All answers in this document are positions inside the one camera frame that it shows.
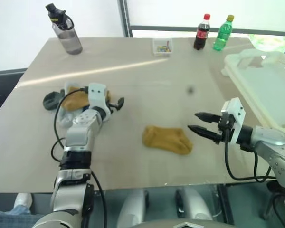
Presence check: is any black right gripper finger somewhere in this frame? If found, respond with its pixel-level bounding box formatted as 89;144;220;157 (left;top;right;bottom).
187;124;222;144
194;112;220;124

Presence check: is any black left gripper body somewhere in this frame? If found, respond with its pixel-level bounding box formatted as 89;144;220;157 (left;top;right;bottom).
107;100;119;114

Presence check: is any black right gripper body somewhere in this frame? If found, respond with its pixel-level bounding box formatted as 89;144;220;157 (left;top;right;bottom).
216;111;236;145

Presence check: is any mustard yellow sock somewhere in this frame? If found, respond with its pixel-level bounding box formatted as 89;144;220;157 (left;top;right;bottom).
61;86;113;111
142;125;193;156

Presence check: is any white sock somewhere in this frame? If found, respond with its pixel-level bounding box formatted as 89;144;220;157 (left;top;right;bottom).
64;81;83;93

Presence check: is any light grey sock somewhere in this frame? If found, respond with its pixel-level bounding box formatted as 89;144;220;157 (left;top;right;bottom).
57;107;92;129

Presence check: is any white plastic basket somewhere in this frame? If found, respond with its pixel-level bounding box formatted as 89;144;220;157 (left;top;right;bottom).
220;48;285;129

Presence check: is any dark grey round lid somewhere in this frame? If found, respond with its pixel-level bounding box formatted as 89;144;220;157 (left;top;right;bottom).
42;89;66;111

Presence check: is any clear box of colourful bits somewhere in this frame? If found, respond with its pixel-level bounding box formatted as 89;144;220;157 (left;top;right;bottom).
152;37;174;57

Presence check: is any silver right robot leg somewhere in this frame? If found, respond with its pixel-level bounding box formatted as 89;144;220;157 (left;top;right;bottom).
175;187;214;222

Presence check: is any silver robot leg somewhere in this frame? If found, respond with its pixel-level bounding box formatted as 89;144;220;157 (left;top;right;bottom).
175;187;214;222
115;189;150;228

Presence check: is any green soda bottle yellow cap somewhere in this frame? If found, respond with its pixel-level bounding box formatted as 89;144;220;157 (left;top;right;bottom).
212;14;235;52

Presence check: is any cola bottle red cap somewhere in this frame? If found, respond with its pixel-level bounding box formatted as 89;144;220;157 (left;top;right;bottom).
193;13;211;51

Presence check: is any grey water bottle black lid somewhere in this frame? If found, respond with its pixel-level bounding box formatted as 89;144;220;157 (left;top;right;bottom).
45;2;83;56

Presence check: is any silver robot torso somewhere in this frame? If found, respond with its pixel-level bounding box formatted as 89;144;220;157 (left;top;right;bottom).
135;218;231;228

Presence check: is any silver left robot leg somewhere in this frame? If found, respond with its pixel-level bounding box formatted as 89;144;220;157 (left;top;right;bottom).
115;189;150;228

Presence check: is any dark seat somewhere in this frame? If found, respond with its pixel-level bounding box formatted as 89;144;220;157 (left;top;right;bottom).
0;67;29;124

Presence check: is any white shoe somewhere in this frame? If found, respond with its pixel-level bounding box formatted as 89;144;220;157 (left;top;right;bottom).
13;192;33;215

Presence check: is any blue jeans leg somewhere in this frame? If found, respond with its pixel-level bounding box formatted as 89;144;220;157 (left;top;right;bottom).
0;205;46;228

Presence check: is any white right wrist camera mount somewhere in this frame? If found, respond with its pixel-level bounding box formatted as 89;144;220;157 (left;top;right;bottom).
220;97;247;144

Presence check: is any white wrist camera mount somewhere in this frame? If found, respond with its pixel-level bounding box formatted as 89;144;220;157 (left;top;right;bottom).
220;97;247;144
88;82;111;122

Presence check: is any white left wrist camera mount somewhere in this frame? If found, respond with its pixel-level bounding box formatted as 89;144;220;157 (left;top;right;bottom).
88;82;111;122

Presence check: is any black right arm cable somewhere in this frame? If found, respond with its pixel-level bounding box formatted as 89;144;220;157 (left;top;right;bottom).
224;123;273;183

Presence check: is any dark window frame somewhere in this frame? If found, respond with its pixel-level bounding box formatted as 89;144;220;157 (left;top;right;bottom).
118;0;285;38

